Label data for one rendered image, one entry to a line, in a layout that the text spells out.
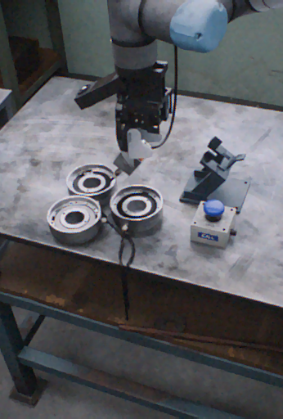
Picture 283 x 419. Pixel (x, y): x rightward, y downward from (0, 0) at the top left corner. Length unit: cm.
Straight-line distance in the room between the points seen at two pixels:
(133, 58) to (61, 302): 64
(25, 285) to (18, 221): 26
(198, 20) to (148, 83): 19
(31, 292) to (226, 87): 174
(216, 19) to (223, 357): 71
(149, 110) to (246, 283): 35
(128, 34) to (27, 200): 47
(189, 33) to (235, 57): 191
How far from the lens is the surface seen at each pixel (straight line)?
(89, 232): 105
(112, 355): 186
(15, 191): 122
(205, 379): 181
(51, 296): 132
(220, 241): 103
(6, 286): 137
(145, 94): 94
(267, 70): 269
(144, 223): 105
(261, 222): 111
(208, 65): 275
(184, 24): 79
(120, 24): 87
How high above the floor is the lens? 156
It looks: 43 degrees down
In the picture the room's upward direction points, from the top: 4 degrees counter-clockwise
